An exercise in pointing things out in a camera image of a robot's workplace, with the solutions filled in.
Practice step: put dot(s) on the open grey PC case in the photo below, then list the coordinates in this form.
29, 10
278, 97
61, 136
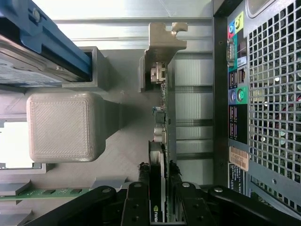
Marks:
270, 174

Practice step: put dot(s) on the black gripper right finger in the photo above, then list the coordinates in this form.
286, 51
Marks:
195, 207

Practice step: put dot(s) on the grey printed parts rack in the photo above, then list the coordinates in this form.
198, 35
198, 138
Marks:
58, 127

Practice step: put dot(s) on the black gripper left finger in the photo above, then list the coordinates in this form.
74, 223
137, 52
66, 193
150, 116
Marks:
137, 202

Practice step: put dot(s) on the hard disk with blue caddy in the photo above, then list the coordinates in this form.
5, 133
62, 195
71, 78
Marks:
23, 66

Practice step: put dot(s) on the silver CPU chip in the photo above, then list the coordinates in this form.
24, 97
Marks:
14, 143

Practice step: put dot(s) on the green RAM stick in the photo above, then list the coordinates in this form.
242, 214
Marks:
47, 192

